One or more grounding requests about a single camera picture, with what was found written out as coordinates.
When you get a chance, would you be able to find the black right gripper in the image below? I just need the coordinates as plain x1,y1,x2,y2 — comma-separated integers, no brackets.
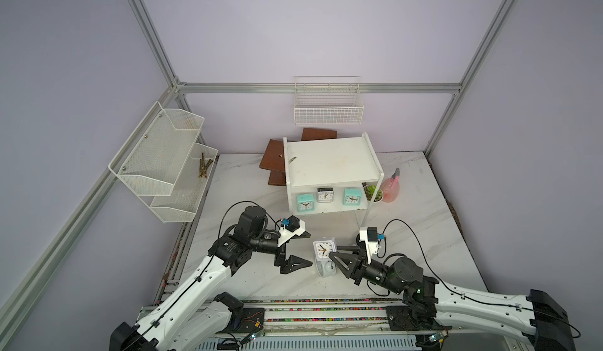
330,245,403,293

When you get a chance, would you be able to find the pink spray bottle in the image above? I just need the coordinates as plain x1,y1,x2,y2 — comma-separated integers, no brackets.
380,167,400,203

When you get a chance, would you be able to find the white mesh lower wall bin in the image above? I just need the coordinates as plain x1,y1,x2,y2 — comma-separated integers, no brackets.
149,143,218,223

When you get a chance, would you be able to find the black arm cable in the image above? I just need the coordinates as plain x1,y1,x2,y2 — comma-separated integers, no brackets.
119,200,281,351
367,218,583,340

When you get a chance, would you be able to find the white mesh wall bin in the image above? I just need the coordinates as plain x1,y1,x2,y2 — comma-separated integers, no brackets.
108,102,204,197
149,143,218,223

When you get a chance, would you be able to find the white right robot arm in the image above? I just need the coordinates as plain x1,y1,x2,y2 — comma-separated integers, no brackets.
319,247,576,350

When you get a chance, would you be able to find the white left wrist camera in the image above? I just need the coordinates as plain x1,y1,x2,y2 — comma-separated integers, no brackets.
277,215,306,247

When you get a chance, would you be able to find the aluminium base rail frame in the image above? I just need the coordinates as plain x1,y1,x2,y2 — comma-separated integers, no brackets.
133,297,529,351

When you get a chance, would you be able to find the green succulent in white pot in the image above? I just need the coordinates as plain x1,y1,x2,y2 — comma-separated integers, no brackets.
364,185,383,203

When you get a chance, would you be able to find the white twin-bell alarm clock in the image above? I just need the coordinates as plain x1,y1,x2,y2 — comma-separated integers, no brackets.
316,258,337,277

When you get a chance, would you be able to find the white wire wall basket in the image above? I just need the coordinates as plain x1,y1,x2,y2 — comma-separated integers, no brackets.
293,76,364,126

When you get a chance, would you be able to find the brown wooden step stand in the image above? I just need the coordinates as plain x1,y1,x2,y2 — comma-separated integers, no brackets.
259,127,338,186

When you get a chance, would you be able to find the white mesh upper wall bin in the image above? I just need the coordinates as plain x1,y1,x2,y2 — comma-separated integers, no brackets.
108,102,204,197

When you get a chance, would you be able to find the white two-tier shelf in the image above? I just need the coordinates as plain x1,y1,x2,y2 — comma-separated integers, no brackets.
283,132,384,228

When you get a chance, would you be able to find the mint green alarm clock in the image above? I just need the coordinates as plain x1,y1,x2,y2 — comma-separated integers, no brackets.
343,188,363,206
296,193,315,212

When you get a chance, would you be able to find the clear square alarm clock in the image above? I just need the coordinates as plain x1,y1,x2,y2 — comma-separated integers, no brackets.
312,238,337,260
317,187,334,203

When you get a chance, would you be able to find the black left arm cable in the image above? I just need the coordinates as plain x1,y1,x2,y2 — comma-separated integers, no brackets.
119,200,281,351

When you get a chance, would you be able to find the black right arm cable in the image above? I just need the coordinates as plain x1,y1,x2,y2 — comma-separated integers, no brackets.
367,218,583,340

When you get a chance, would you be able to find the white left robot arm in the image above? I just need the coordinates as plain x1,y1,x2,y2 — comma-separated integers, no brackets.
109,202,312,350

